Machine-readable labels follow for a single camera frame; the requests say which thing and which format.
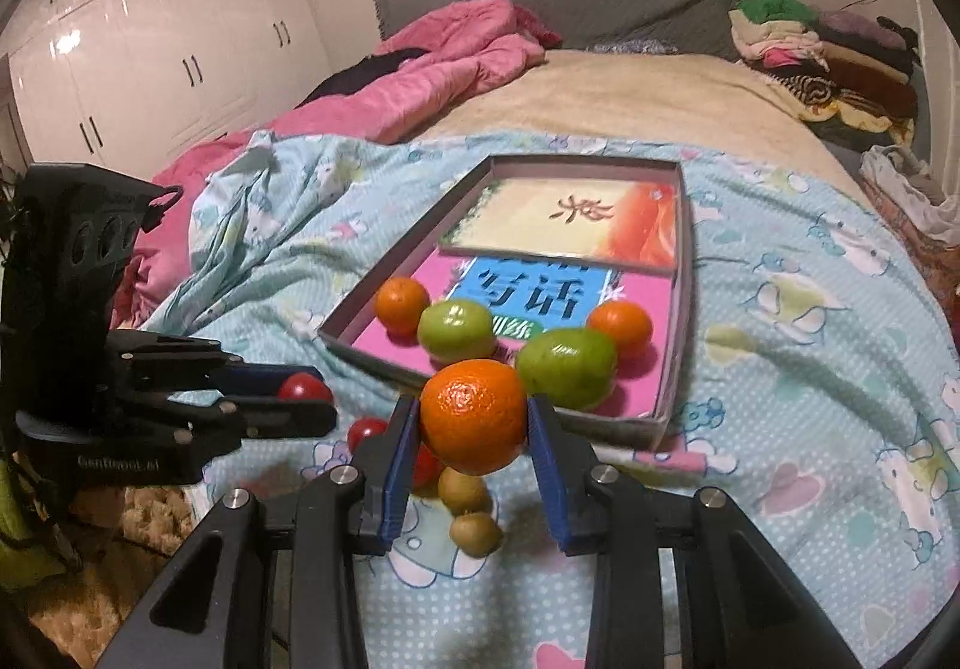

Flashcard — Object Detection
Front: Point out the blue cartoon print blanket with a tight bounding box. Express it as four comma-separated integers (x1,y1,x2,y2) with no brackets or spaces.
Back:
112,129,960,669

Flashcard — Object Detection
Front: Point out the red cherry tomato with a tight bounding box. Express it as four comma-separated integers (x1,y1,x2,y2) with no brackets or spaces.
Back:
411,448,443,490
347,418,391,456
279,373,333,404

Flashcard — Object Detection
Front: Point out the pink book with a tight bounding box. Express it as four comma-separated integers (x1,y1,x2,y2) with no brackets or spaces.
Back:
352,254,680,419

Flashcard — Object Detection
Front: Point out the small green fruit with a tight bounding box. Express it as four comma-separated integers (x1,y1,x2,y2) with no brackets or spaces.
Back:
417,300,497,364

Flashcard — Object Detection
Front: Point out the grey padded headboard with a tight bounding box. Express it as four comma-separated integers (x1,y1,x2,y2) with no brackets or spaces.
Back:
373,0,751,62

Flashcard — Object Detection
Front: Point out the pile of folded clothes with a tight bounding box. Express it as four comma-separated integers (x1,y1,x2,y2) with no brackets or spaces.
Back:
731,0,923,152

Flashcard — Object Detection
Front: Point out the green bag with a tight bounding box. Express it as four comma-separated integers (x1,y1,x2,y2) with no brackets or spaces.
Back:
0,444,76,587

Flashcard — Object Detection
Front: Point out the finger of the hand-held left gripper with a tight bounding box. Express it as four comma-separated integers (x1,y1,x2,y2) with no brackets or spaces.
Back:
105,330,320,407
120,395,338,449

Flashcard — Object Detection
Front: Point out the dark patterned pillow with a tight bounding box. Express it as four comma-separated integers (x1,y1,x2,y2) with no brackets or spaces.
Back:
589,39,680,56

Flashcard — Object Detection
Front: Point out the large green fruit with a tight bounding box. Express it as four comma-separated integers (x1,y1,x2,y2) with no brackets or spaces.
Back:
515,328,620,413

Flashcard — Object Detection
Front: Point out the small brown-green kiwi berry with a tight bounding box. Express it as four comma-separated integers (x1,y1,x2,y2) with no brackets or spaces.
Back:
448,511,503,559
437,466,494,516

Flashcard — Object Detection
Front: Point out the white wardrobe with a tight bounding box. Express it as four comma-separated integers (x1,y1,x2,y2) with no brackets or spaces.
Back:
0,0,331,190

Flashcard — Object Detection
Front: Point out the black garment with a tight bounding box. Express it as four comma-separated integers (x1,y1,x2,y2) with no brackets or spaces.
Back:
296,46,428,107

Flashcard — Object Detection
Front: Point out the beige bed sheet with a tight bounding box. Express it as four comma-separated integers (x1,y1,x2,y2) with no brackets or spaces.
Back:
405,49,863,205

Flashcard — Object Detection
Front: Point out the pink quilt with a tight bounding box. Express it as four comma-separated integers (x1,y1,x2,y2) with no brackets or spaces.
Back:
109,0,548,332

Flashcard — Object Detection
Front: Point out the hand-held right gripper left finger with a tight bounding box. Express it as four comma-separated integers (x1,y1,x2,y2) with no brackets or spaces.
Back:
97,395,421,669

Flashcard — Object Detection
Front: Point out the white curtain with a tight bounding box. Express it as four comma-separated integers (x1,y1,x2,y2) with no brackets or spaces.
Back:
904,0,960,340

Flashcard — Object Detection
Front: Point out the orange tangerine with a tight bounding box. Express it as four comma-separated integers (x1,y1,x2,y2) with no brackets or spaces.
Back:
420,358,530,476
586,300,652,359
375,277,434,338

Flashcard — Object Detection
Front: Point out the shallow cardboard box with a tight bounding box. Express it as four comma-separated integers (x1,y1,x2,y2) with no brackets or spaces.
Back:
319,153,698,451

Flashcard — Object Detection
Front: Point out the cream and orange book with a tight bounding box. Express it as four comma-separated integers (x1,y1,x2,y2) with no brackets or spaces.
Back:
439,178,685,272

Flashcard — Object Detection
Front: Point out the white and pink laundry heap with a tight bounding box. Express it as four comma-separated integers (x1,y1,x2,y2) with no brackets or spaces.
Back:
859,144,960,310

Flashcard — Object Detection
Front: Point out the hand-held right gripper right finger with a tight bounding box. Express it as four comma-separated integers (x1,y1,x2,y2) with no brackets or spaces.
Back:
527,395,863,669

